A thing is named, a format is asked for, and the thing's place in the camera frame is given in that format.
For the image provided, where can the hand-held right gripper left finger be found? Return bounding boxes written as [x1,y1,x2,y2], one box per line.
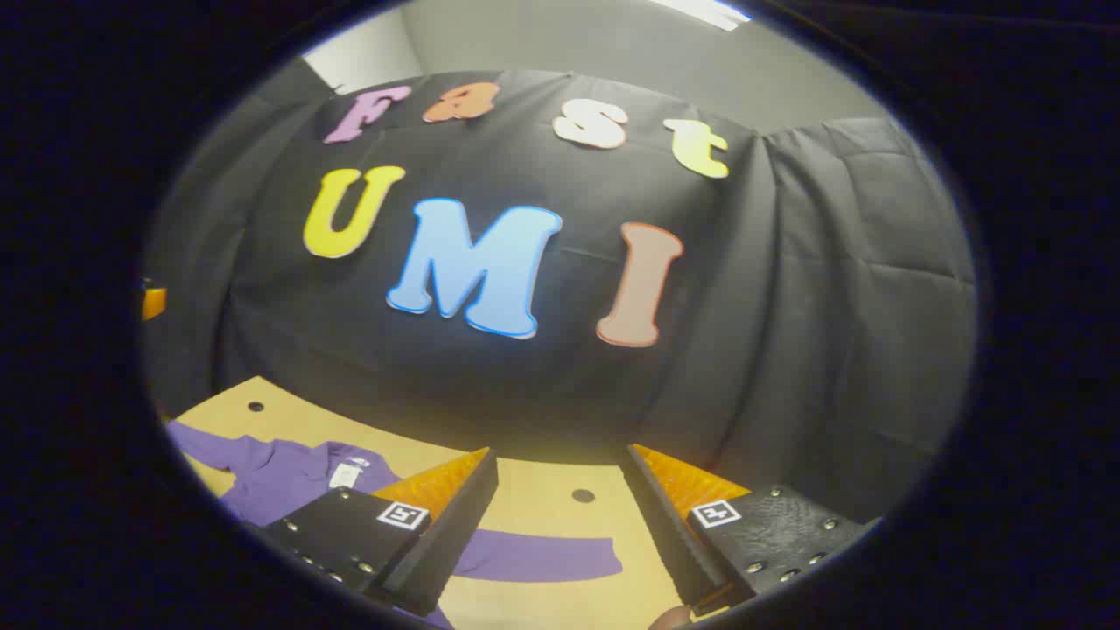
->
[258,446,500,618]

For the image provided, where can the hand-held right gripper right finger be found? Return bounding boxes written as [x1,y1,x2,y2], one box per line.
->
[623,443,880,613]

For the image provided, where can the purple ribbed button shirt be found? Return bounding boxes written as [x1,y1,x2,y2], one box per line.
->
[166,420,624,630]

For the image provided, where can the black backdrop cloth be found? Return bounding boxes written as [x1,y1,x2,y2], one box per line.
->
[144,57,977,526]

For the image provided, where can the ceiling light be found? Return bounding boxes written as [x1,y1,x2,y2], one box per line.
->
[647,0,752,32]

